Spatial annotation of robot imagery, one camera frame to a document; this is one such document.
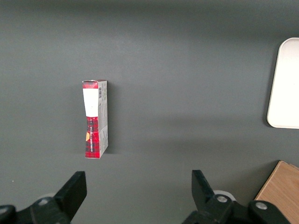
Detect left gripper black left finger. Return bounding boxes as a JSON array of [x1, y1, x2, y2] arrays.
[[0, 171, 87, 224]]

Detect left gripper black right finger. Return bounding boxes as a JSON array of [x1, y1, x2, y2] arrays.
[[182, 169, 292, 224]]

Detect wooden drawer cabinet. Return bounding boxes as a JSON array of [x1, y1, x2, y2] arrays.
[[254, 160, 299, 224]]

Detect red plaid cardboard box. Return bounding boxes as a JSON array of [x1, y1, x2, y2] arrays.
[[81, 79, 109, 160]]

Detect beige rectangular tray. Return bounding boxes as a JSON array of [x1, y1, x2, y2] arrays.
[[266, 37, 299, 129]]

